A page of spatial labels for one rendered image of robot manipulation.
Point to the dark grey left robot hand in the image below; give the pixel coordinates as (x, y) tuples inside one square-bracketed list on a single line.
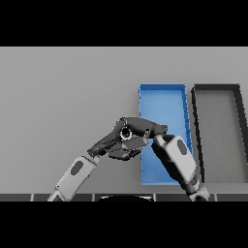
[(103, 145)]

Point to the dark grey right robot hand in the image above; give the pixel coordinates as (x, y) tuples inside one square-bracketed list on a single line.
[(145, 125)]

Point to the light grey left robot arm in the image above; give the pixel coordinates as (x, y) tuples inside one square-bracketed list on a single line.
[(73, 176)]

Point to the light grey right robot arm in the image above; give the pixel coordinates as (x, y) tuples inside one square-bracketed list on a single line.
[(180, 158)]

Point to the blue bin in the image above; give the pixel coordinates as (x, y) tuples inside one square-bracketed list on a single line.
[(163, 106)]

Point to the dark grey bin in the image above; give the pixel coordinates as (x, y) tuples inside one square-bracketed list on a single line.
[(219, 135)]

